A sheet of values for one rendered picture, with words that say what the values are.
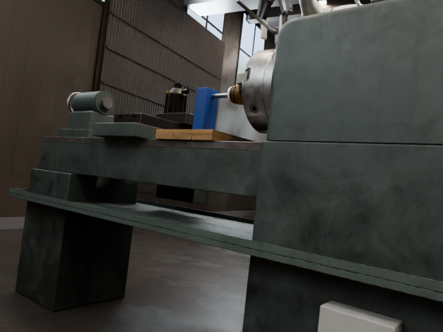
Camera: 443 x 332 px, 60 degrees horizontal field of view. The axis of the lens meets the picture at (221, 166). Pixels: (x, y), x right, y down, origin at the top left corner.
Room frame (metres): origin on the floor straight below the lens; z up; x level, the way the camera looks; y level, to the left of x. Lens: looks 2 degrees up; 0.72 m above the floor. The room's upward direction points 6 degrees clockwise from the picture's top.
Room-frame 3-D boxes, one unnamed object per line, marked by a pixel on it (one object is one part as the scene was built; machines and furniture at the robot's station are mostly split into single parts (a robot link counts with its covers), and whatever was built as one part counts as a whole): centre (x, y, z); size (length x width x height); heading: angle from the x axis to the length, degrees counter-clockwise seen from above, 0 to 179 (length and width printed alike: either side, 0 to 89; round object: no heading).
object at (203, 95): (1.65, 0.09, 1.00); 0.08 x 0.06 x 0.23; 142
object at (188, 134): (1.62, 0.05, 0.89); 0.36 x 0.30 x 0.04; 142
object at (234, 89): (1.53, -0.06, 1.08); 0.09 x 0.09 x 0.09; 52
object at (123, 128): (1.87, 0.32, 0.90); 0.53 x 0.30 x 0.06; 142
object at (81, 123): (2.18, 0.77, 1.01); 0.30 x 0.20 x 0.29; 52
